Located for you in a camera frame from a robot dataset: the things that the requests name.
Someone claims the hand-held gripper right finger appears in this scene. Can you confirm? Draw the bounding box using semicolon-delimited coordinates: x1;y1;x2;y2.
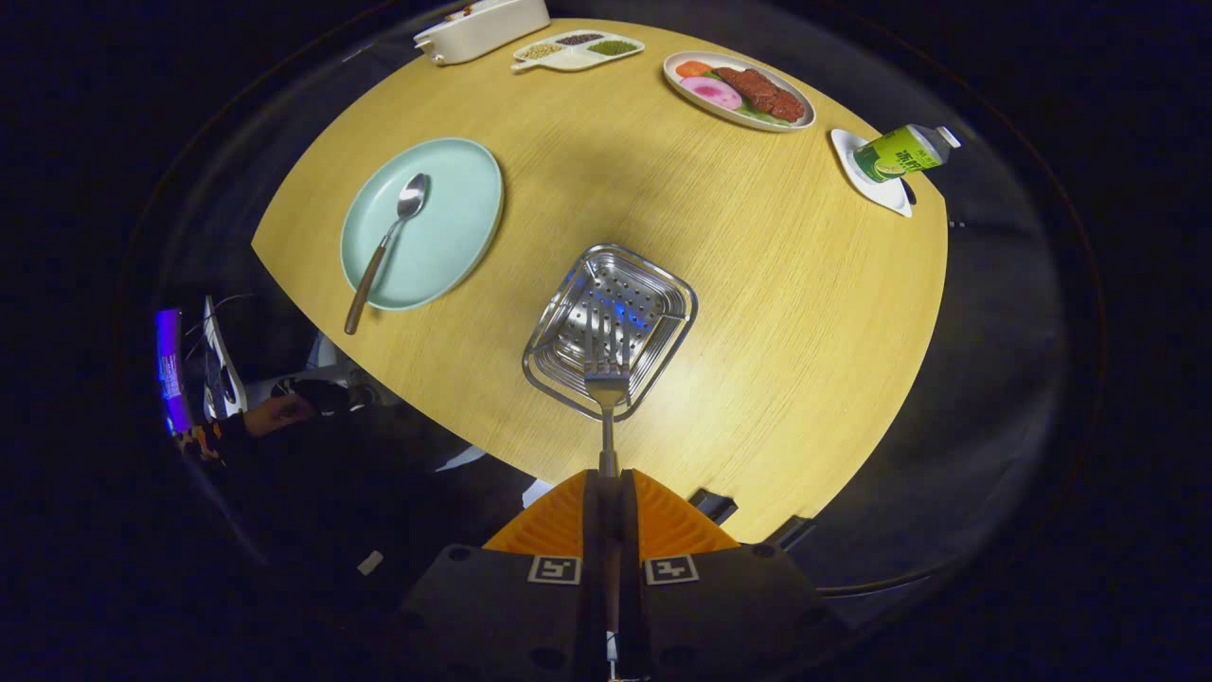
618;469;839;682

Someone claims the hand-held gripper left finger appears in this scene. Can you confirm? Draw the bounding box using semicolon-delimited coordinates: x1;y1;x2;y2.
398;469;612;682

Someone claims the metal fork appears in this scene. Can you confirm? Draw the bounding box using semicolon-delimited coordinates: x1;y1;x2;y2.
582;303;633;479

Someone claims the metal spoon brown handle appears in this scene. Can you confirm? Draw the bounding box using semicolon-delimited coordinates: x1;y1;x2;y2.
344;172;430;336

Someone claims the perforated metal tray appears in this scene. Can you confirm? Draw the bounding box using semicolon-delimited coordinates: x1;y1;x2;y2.
522;243;699;422

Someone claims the light teal plate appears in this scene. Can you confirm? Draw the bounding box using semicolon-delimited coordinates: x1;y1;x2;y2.
340;138;506;312

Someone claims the white device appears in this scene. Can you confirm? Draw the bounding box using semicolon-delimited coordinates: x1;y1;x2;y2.
202;296;249;421

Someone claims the white coaster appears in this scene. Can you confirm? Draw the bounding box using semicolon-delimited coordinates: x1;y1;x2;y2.
830;129;915;219

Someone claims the white oval food plate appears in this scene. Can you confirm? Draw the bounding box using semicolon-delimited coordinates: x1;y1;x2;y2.
662;50;817;132

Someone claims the pink round food slice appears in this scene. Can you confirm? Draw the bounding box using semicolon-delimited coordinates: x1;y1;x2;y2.
680;76;744;111

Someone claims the purple lit screen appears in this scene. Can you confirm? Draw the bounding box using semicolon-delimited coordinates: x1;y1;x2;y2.
155;308;190;437

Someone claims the brown steak piece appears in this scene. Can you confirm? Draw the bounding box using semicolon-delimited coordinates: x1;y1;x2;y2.
712;66;806;122

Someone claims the green label plastic bottle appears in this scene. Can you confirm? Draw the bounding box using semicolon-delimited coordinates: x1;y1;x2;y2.
852;124;962;184

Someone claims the white divided seasoning dish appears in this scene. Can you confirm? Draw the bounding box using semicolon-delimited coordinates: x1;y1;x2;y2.
511;29;646;74

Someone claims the white toaster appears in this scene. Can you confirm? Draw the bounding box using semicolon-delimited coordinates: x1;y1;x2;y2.
414;0;551;66

